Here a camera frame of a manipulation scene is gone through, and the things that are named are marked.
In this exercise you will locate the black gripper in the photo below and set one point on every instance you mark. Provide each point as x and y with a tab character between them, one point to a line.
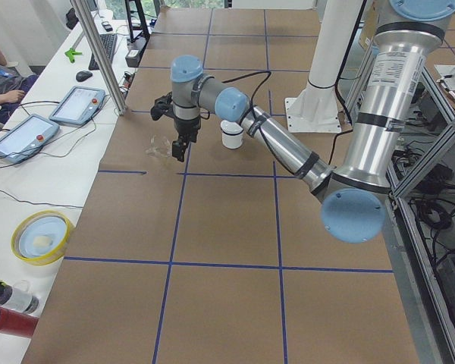
186	127

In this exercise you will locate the small white bowl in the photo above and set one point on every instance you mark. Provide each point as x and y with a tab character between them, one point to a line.
231	128

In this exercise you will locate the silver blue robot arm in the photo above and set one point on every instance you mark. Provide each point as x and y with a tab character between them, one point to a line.
352	195

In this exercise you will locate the white enamel cup blue rim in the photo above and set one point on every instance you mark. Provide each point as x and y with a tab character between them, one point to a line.
232	142

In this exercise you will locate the black desktop box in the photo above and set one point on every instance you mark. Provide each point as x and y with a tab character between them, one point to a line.
135	53

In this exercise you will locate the far teach pendant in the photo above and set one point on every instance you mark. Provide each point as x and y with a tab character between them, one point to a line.
78	106

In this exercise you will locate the teach pendant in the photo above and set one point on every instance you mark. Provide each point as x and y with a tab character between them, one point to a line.
27	138
78	106

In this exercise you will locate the black computer mouse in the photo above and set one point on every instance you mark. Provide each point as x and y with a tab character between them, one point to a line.
82	76

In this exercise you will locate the green plastic tool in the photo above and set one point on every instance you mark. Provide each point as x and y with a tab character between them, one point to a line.
71	54

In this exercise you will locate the near teach pendant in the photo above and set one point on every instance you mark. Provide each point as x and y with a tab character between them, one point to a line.
27	138

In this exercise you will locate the yellow tape roll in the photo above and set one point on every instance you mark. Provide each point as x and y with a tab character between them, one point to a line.
41	239

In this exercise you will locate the seated person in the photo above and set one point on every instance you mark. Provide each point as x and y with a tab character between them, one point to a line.
13	88

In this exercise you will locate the red bottle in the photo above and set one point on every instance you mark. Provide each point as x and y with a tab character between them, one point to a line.
16	323

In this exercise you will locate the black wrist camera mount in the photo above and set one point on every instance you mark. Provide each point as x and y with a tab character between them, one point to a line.
162	107

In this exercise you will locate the aluminium frame post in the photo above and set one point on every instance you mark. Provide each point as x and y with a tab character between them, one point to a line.
92	35

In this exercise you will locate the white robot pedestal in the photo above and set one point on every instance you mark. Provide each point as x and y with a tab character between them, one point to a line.
315	109

